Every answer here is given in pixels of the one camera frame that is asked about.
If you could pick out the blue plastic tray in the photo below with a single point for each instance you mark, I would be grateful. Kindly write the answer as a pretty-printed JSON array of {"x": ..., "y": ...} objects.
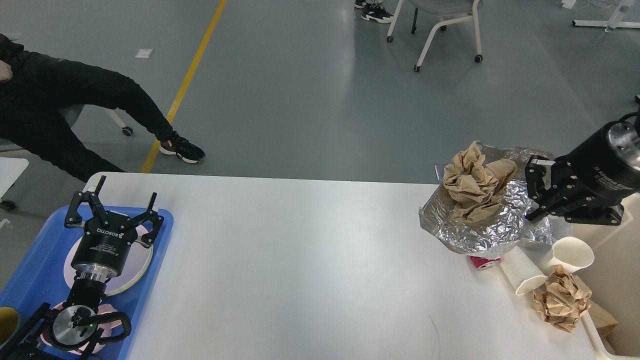
[{"x": 39, "y": 278}]

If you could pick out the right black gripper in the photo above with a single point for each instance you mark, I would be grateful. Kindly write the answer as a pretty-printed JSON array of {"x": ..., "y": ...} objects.
[{"x": 591, "y": 180}]

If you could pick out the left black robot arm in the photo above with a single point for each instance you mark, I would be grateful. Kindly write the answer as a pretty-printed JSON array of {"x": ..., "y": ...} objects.
[{"x": 80, "y": 290}]

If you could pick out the seated person in black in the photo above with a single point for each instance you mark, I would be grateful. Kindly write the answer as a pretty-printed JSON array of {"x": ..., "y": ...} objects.
[{"x": 42, "y": 85}]

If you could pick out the crushed red can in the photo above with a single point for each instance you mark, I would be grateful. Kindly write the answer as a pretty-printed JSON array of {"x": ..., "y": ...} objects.
[{"x": 482, "y": 264}]

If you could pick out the back crumpled foil container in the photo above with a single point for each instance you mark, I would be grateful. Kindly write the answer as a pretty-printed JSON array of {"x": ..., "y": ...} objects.
[{"x": 546, "y": 232}]

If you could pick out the black sneakers at top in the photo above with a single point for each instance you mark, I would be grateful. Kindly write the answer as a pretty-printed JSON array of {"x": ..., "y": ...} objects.
[{"x": 373, "y": 11}]

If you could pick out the white stand base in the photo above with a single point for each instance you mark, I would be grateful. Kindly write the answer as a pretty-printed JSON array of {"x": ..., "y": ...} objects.
[{"x": 616, "y": 20}]

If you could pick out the white side table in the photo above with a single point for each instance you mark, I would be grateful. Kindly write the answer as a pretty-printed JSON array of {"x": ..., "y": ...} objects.
[{"x": 10, "y": 170}]

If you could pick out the brown paper ball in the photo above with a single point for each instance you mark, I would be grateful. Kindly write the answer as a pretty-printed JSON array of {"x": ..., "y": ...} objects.
[{"x": 477, "y": 188}]

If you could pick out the foil tray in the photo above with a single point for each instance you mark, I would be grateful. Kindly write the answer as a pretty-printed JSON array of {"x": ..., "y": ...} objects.
[{"x": 494, "y": 236}]

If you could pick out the dark teal cup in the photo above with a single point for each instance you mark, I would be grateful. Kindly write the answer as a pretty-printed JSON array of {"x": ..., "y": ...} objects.
[{"x": 9, "y": 323}]

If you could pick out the lying white paper cup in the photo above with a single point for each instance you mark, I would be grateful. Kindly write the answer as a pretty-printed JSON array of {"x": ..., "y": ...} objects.
[{"x": 522, "y": 274}]

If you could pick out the left floor socket cover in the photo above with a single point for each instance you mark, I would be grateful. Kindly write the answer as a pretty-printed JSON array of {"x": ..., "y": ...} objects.
[{"x": 440, "y": 171}]

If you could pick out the pink plate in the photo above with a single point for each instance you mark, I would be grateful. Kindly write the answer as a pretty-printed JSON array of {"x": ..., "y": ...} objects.
[{"x": 136, "y": 265}]

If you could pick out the brown paper bag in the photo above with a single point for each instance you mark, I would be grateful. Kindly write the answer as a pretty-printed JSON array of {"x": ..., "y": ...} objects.
[{"x": 604, "y": 322}]

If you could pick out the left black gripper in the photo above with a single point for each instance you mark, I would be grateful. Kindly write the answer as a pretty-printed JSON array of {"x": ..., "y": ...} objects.
[{"x": 102, "y": 245}]

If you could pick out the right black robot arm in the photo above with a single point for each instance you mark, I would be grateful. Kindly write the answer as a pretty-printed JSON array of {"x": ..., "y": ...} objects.
[{"x": 588, "y": 184}]

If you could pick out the crumpled brown paper scrap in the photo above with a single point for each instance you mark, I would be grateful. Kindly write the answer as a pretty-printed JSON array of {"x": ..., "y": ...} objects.
[{"x": 563, "y": 301}]

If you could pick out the white plastic bin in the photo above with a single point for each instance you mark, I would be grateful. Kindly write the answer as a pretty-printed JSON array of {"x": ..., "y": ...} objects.
[{"x": 614, "y": 278}]

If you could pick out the white frame office chair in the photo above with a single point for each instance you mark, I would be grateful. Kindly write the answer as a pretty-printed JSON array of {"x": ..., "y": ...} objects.
[{"x": 449, "y": 12}]

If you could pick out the black sneaker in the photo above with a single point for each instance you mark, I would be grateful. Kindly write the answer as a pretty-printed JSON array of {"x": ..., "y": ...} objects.
[{"x": 183, "y": 149}]

